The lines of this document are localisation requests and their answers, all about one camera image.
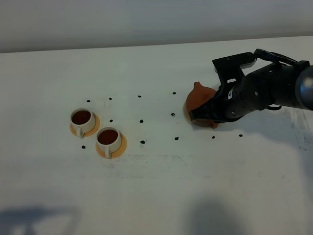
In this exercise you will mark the round beige teapot coaster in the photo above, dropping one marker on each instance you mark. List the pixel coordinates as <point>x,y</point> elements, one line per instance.
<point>186,115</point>

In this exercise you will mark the white teacup far left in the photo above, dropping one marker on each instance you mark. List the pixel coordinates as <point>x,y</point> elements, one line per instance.
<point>82,121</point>

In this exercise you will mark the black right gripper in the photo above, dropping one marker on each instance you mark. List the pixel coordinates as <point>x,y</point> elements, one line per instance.
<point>238,94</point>

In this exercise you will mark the orange coaster near right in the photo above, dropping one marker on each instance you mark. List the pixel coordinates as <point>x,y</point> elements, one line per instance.
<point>116,153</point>

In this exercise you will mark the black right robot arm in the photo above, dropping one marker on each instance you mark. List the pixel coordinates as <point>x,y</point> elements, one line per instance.
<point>290,82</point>

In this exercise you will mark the orange coaster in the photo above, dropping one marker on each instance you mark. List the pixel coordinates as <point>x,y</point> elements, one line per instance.
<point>116,153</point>
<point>91,132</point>

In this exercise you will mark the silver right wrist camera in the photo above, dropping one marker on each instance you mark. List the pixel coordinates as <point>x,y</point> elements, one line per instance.
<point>229,63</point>

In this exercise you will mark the orange coaster far left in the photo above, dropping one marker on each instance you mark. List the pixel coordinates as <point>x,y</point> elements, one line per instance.
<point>91,132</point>

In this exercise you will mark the brown clay teapot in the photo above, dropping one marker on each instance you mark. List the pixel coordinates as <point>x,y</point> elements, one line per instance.
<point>197,97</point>

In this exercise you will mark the white teacup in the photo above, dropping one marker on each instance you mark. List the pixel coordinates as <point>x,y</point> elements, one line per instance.
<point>109,140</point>
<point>82,121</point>

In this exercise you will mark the white teacup near right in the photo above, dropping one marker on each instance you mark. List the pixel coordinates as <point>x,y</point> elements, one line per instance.
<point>109,140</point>

